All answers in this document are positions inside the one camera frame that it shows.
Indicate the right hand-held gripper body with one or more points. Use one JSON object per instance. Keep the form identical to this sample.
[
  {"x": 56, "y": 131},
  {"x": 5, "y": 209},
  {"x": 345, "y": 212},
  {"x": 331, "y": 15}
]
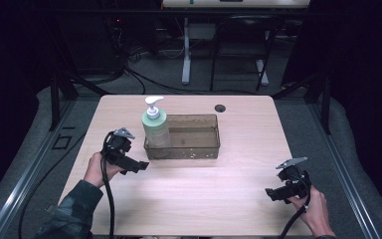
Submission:
[{"x": 295, "y": 183}]

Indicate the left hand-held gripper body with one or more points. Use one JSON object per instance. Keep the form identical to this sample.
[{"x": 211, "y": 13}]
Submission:
[{"x": 117, "y": 151}]

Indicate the black chair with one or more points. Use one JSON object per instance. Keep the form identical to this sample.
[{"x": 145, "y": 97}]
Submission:
[{"x": 242, "y": 49}]

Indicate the person's right hand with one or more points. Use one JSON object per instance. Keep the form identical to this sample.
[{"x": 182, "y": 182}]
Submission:
[{"x": 313, "y": 210}]

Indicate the dark computer tower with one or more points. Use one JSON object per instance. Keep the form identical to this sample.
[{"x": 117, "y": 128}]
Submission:
[{"x": 89, "y": 43}]

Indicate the clear brown plastic bin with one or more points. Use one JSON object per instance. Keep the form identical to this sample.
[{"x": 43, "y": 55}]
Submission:
[{"x": 192, "y": 137}]

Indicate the aluminium floor rail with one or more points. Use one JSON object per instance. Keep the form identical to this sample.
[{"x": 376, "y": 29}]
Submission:
[
  {"x": 344, "y": 172},
  {"x": 30, "y": 172}
]

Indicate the white desk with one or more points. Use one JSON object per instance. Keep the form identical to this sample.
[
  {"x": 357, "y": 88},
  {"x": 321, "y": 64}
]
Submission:
[{"x": 186, "y": 49}]

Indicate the green pump bottle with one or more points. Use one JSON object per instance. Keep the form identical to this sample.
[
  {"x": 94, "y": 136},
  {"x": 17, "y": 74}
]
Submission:
[{"x": 155, "y": 127}]

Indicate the person's left hand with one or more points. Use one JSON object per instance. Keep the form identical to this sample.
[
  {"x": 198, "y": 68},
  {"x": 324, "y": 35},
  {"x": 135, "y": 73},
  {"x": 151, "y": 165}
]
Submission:
[{"x": 96, "y": 171}]

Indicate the black metal stand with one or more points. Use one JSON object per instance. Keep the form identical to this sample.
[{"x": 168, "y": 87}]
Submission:
[
  {"x": 58, "y": 93},
  {"x": 321, "y": 96}
]

